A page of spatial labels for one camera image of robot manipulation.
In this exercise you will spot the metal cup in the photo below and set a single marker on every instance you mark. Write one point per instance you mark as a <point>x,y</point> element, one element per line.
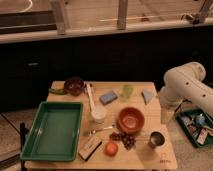
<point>156,139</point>

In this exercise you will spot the orange bowl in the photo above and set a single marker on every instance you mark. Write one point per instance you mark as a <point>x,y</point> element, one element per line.
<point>130,120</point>

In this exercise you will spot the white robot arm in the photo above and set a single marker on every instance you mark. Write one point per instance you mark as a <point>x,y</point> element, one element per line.
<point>185,82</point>

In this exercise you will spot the green translucent cup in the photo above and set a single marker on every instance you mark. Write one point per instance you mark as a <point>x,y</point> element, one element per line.
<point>127,90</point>

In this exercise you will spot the white cup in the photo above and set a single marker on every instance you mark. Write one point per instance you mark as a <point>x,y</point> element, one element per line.
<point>98,114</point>

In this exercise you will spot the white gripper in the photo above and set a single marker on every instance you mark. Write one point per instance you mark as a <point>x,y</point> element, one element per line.
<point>166,115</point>

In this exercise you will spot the wooden block eraser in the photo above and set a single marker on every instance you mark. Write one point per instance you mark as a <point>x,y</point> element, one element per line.
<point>89,147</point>

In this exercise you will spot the grey triangular cloth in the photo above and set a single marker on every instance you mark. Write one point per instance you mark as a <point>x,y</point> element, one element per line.
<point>147,96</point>

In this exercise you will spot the green plastic tray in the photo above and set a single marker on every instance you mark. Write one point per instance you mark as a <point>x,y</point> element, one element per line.
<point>54,132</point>

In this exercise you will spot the metal spoon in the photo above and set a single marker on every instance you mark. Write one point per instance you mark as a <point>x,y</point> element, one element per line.
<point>91,132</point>

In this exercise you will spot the blue sponge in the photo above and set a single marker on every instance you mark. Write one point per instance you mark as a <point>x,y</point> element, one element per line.
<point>108,97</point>

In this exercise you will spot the dark red bowl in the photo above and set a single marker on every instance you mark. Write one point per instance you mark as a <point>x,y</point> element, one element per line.
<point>74,86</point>

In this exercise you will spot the orange fruit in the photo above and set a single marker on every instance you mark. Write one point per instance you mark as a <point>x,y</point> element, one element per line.
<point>111,149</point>

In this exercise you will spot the green bin with items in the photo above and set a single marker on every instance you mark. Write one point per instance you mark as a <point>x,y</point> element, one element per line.
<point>198,126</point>

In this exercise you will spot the bunch of dark grapes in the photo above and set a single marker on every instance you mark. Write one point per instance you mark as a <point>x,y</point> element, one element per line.
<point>128,140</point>

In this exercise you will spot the green chili pepper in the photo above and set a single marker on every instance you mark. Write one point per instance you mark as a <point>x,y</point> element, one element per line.
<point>57,91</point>

